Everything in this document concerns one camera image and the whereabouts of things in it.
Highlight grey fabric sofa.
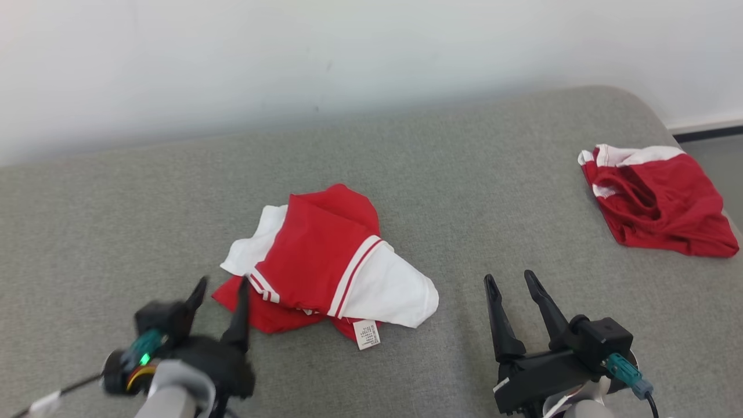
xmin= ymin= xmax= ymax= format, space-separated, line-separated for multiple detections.
xmin=0 ymin=86 xmax=743 ymax=418

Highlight red basketball jersey white sleeves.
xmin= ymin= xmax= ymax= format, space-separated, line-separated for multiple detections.
xmin=211 ymin=183 xmax=440 ymax=351

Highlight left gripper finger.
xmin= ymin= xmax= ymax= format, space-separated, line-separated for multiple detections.
xmin=221 ymin=280 xmax=251 ymax=352
xmin=182 ymin=277 xmax=208 ymax=335

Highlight wall baseboard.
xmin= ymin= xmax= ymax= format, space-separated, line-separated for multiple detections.
xmin=668 ymin=119 xmax=743 ymax=144

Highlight red shorts with white stripe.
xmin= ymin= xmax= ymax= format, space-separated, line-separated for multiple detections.
xmin=578 ymin=143 xmax=740 ymax=258

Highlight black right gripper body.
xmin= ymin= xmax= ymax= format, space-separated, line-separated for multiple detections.
xmin=493 ymin=348 xmax=605 ymax=416

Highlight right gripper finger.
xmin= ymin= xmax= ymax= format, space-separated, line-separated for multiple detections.
xmin=486 ymin=275 xmax=526 ymax=364
xmin=525 ymin=270 xmax=569 ymax=351

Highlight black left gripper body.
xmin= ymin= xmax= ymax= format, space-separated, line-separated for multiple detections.
xmin=174 ymin=336 xmax=257 ymax=401

